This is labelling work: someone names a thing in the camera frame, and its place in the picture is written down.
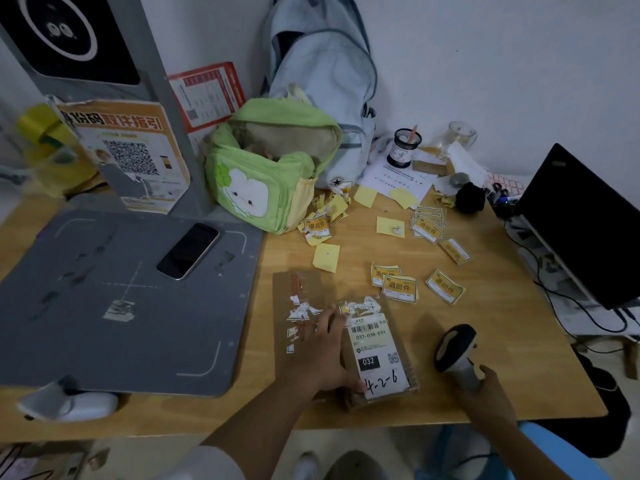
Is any person's left hand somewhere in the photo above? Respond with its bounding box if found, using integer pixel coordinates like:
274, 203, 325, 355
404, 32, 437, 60
287, 304, 368, 398

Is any person's right hand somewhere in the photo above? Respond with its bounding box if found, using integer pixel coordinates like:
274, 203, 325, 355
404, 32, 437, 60
462, 365, 519, 433

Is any brown parcel with white label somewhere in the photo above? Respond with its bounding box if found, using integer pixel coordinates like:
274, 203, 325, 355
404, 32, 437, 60
339, 299, 421, 411

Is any black white barcode scanner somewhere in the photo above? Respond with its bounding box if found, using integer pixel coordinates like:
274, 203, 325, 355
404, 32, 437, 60
433, 324, 484, 394

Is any person's right forearm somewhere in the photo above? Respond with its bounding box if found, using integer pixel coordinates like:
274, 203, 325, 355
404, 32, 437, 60
477, 415, 576, 480

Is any person's left forearm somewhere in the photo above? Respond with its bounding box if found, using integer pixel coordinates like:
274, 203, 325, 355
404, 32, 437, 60
200, 380, 321, 480

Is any person's leg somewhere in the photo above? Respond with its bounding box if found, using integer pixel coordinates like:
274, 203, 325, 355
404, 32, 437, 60
324, 449, 392, 480

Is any person's white shoe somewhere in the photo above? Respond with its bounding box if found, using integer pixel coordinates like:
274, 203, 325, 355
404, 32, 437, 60
294, 451, 322, 480

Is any yellow label sticker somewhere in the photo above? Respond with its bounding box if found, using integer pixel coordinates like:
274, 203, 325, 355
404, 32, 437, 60
425, 269, 466, 306
370, 263, 402, 288
382, 274, 419, 305
438, 238, 473, 266

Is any black bag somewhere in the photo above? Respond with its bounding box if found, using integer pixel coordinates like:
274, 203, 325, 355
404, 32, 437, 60
529, 344, 634, 458

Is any brown cardboard sheet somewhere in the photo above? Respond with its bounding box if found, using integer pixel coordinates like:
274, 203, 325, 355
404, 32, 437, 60
272, 271, 351, 376

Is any blue stool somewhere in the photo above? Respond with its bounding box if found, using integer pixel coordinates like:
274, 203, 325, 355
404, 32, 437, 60
417, 421, 614, 480

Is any white laptop stand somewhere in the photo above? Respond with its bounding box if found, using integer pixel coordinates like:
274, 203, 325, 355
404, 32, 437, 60
505, 215, 640, 336

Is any yellow sticky note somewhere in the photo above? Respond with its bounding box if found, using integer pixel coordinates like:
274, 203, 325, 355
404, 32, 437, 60
388, 187, 420, 211
375, 216, 406, 239
353, 185, 379, 209
312, 243, 341, 273

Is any stack of yellow labels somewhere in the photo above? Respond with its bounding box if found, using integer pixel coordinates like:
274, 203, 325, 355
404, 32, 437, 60
409, 207, 448, 244

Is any pile of crumpled yellow labels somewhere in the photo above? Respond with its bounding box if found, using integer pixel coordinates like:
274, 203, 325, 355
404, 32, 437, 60
297, 192, 350, 247

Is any black laptop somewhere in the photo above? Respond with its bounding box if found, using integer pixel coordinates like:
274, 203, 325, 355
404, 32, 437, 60
515, 143, 640, 311

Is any black round object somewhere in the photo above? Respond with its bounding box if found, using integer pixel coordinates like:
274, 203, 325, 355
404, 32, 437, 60
454, 182, 487, 216

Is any white paper sheet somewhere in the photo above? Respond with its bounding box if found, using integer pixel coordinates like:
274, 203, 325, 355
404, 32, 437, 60
357, 155, 439, 206

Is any crumpled white paper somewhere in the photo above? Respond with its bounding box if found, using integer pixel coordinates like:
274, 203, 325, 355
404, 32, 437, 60
444, 142, 492, 189

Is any brown cardboard piece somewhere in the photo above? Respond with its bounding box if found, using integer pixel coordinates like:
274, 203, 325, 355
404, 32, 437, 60
412, 157, 452, 176

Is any black smartphone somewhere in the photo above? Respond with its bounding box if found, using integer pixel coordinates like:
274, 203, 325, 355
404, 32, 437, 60
156, 223, 221, 281

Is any green cartoon backpack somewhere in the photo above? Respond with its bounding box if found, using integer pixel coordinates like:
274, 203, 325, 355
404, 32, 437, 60
204, 97, 345, 236

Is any clear glass mug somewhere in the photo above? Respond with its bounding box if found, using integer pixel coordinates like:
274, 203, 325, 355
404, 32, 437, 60
436, 121, 479, 161

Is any black white pen cup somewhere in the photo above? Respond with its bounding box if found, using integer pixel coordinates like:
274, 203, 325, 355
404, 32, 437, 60
387, 128, 424, 168

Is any white handheld device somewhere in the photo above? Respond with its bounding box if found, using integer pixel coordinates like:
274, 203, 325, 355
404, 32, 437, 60
17, 377, 120, 423

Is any red white leaflet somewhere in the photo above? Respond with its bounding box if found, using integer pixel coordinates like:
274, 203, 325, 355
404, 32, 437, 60
168, 62, 246, 146

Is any orange instruction poster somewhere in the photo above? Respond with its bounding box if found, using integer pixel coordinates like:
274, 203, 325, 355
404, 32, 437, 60
55, 98, 191, 215

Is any light blue backpack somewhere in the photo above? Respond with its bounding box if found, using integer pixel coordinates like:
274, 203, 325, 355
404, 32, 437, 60
260, 0, 380, 191

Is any cardboard box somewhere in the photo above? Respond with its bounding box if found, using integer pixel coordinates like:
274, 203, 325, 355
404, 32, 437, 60
0, 441, 97, 480

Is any yellow tape roll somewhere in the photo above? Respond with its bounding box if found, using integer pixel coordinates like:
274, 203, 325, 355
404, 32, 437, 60
16, 102, 101, 196

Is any black cable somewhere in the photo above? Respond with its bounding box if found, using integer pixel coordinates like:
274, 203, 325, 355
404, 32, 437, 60
505, 220, 630, 355

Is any grey scanning base plate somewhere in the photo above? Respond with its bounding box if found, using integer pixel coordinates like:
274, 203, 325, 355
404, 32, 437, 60
0, 210, 265, 398

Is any grey scanner stand post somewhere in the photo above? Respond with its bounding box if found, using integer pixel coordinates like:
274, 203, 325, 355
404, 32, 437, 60
0, 0, 217, 216

